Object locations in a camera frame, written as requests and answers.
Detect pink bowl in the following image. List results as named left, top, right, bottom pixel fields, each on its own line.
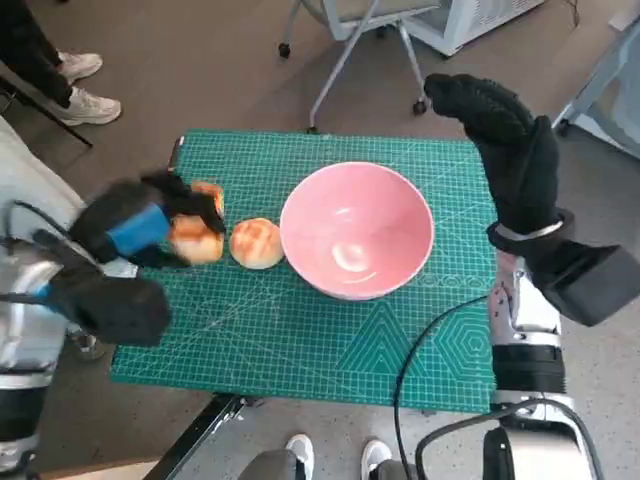
left=278, top=161, right=435, bottom=301

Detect round toy bread bun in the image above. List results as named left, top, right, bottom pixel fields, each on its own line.
left=228, top=217, right=283, bottom=270

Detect light blue mesh chair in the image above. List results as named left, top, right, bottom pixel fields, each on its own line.
left=552, top=19, right=640, bottom=161

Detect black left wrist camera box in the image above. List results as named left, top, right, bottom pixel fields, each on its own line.
left=47, top=257, right=171, bottom=347

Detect standing person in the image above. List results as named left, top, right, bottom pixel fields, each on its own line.
left=0, top=0, right=123, bottom=127

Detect person with grey knees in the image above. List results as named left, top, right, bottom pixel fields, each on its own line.
left=239, top=433, right=416, bottom=480

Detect metal table frame rail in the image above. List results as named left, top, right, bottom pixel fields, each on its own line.
left=144, top=394, right=266, bottom=480

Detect seated person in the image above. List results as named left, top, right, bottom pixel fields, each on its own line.
left=0, top=114, right=139, bottom=362

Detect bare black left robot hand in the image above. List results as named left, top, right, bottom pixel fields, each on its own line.
left=69, top=169, right=229, bottom=269

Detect green cutting mat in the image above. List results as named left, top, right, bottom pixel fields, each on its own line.
left=110, top=128, right=501, bottom=415

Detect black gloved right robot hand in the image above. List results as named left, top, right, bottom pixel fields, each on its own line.
left=423, top=73, right=564, bottom=236

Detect grey wheeled office chair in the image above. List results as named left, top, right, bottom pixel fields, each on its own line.
left=277, top=0, right=451, bottom=135

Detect long toy bread loaf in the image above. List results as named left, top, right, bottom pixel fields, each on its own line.
left=168, top=180, right=226, bottom=266

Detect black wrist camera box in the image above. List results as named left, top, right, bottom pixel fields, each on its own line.
left=47, top=257, right=171, bottom=347
left=532, top=239, right=640, bottom=327

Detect white grilled appliance box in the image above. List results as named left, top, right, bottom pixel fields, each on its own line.
left=407, top=0, right=546, bottom=57

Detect black stand bar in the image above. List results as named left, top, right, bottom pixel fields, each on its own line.
left=0, top=59, right=95, bottom=149

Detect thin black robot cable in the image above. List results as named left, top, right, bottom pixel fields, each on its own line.
left=392, top=294, right=491, bottom=480

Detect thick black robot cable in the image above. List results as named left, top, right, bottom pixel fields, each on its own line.
left=414, top=397, right=606, bottom=480

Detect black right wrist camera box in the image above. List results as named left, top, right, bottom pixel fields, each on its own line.
left=532, top=239, right=640, bottom=327

